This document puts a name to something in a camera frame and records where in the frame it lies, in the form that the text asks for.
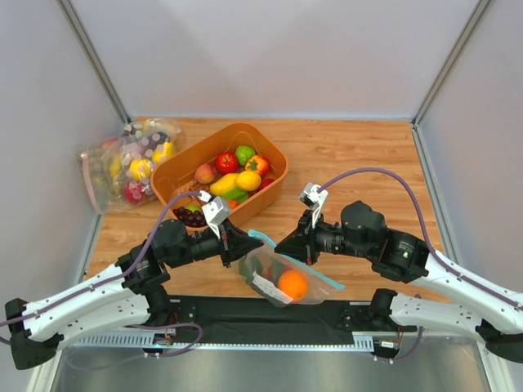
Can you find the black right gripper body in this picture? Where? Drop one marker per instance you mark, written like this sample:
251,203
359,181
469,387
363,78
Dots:
308,239

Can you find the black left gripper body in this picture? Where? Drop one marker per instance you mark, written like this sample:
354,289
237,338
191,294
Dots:
225,246

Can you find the fake orange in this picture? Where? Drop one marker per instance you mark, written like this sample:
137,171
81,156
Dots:
294,284

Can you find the blue zip top bag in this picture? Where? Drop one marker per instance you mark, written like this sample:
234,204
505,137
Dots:
320,289

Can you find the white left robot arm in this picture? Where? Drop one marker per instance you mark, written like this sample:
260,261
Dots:
129,292

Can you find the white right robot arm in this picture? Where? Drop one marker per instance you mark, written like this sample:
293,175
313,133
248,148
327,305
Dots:
476,309

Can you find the purple fake grapes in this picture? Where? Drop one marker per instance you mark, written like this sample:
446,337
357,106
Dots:
195,220

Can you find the small green fake fruit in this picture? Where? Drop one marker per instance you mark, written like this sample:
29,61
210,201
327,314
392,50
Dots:
193,209

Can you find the green fake mango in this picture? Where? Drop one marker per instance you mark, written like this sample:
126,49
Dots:
236,194

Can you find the brown fake waffle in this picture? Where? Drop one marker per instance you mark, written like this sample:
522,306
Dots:
199,191

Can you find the yellow fake lemon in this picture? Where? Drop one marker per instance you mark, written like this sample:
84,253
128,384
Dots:
248,181

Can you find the yellow fake mango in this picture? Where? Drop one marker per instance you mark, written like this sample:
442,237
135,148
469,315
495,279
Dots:
224,185

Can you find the red fake fruit in basket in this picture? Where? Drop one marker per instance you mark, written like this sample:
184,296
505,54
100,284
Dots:
265,183

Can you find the pink fake peach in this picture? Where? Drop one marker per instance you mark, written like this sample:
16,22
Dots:
205,174

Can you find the orange fake tomato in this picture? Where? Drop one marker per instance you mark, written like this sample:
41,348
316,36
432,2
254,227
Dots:
258,164

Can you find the red fake apple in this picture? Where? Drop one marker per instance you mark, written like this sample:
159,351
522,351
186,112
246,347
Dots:
226,163

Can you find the green fake pepper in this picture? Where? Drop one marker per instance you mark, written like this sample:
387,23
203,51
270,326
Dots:
244,153

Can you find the pink zip top bag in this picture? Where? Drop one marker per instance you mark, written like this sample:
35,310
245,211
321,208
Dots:
116,173

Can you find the polka dot plastic bag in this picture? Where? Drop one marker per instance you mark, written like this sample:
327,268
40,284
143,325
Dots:
155,143

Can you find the black base mat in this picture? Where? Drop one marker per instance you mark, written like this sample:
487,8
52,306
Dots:
257,318

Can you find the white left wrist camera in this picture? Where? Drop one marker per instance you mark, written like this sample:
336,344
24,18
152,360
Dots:
215,211

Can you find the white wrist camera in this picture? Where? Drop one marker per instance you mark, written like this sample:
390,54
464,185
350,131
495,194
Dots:
215,211
314,198

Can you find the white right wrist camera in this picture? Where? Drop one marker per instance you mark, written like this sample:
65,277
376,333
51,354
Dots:
314,198

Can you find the grey slotted cable duct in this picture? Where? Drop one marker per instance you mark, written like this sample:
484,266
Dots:
142,339

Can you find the left aluminium frame post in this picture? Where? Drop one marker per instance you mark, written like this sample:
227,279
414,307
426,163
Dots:
71,15

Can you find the aluminium frame post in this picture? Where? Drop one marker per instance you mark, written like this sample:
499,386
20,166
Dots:
71,15
465,36

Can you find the right aluminium frame post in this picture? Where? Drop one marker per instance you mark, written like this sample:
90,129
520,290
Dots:
465,36

